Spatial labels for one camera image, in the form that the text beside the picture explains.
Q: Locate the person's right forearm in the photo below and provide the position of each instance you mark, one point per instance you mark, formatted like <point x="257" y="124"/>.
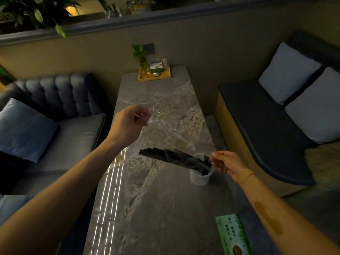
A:
<point x="281" y="217"/>

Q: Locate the small plant in glass vase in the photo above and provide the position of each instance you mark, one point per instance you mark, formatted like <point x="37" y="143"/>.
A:
<point x="143" y="59"/>

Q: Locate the person's right thumb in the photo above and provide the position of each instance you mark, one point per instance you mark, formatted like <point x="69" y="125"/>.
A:
<point x="218" y="154"/>

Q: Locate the glass vase with stems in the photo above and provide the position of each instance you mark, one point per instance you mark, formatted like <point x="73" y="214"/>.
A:
<point x="113" y="10"/>

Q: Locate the person's right hand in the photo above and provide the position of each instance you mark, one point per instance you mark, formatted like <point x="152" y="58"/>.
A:
<point x="230" y="164"/>

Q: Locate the large blue cushion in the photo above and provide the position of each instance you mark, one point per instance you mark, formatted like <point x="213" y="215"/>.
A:
<point x="24" y="130"/>

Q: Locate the green printed leaflet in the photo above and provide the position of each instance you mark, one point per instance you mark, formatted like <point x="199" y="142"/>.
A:
<point x="232" y="235"/>

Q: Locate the grey tufted sofa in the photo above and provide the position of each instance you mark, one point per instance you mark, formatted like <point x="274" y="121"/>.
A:
<point x="74" y="103"/>

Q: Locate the white cushion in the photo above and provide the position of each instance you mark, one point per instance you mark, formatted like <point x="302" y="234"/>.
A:
<point x="288" y="73"/>
<point x="317" y="108"/>

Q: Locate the clear plastic cup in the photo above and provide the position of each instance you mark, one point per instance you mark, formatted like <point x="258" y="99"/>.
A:
<point x="200" y="179"/>

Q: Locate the dark padded bench seat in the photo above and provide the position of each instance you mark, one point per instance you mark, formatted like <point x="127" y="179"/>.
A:
<point x="263" y="132"/>

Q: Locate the person's left hand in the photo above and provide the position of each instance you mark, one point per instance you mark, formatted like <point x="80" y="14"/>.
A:
<point x="124" y="127"/>

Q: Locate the small green box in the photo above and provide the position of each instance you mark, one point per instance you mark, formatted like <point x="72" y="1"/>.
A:
<point x="156" y="66"/>

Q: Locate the person's left fingers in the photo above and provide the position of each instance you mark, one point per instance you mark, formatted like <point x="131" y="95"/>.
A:
<point x="142" y="114"/>

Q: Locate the clear plastic bag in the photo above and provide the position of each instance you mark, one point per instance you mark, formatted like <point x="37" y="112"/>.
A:
<point x="170" y="124"/>

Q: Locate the small grey round object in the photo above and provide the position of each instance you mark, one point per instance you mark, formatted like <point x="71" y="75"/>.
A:
<point x="156" y="74"/>

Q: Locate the wooden bench base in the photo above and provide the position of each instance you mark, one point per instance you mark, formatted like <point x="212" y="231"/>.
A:
<point x="233" y="135"/>

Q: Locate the round plant pot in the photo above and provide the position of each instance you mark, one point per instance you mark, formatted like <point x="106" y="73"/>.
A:
<point x="140" y="6"/>

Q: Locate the dark wall socket plate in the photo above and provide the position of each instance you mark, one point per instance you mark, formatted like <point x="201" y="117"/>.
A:
<point x="150" y="48"/>

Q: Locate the person's left forearm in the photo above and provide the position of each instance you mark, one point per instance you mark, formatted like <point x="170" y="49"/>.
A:
<point x="61" y="193"/>

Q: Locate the large green leafy plant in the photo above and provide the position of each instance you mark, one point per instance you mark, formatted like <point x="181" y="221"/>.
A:
<point x="29" y="10"/>

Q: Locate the yellow wooden tray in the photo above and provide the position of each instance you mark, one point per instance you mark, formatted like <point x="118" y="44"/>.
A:
<point x="162" y="76"/>

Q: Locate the bundle of black straws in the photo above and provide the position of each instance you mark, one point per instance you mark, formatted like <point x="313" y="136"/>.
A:
<point x="175" y="158"/>

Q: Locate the small blue cushion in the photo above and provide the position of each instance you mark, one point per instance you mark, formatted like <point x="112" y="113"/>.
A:
<point x="12" y="207"/>

